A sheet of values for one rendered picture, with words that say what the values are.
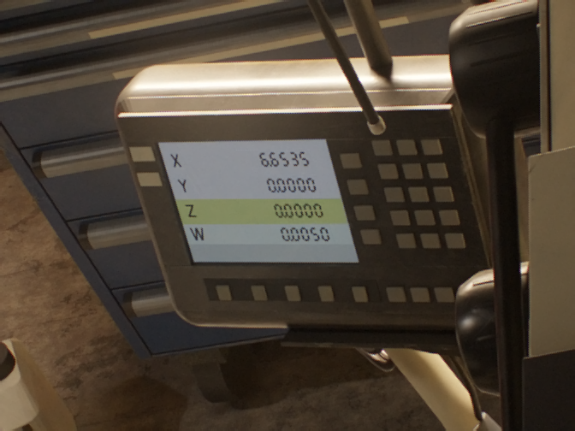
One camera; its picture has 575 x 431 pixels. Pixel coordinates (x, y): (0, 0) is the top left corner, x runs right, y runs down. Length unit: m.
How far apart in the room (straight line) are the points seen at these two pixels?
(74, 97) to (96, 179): 0.15
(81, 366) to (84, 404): 0.07
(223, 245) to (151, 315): 1.34
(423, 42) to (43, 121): 0.49
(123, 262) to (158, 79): 1.29
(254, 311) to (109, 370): 1.64
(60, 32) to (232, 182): 0.99
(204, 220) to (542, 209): 1.08
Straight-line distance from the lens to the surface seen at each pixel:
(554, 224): 1.25
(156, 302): 3.60
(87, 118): 3.38
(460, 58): 1.43
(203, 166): 2.29
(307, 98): 2.22
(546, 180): 1.27
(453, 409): 2.45
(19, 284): 4.18
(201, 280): 2.35
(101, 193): 3.48
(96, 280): 3.62
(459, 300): 1.47
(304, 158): 2.24
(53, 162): 3.42
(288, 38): 3.20
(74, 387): 3.99
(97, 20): 3.23
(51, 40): 3.26
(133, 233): 3.50
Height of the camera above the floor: 2.75
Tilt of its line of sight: 43 degrees down
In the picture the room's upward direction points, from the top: 29 degrees counter-clockwise
